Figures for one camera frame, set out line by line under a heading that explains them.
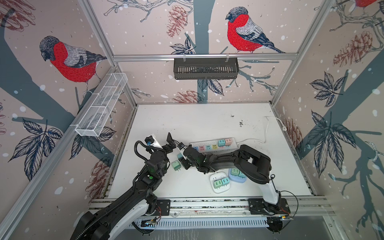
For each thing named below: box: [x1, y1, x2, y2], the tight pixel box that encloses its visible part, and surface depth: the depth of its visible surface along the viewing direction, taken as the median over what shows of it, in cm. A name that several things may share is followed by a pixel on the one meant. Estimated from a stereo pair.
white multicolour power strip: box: [189, 137, 238, 154], surface depth 94 cm
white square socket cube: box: [209, 171, 231, 194], surface depth 81 cm
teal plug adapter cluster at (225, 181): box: [221, 177, 230, 186], surface depth 77 cm
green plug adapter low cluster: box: [171, 160, 182, 172], surface depth 88 cm
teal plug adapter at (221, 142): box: [218, 139, 226, 147], surface depth 92 cm
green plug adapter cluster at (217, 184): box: [213, 179, 223, 189], surface depth 76 cm
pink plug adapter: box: [225, 138, 232, 146], surface depth 92 cm
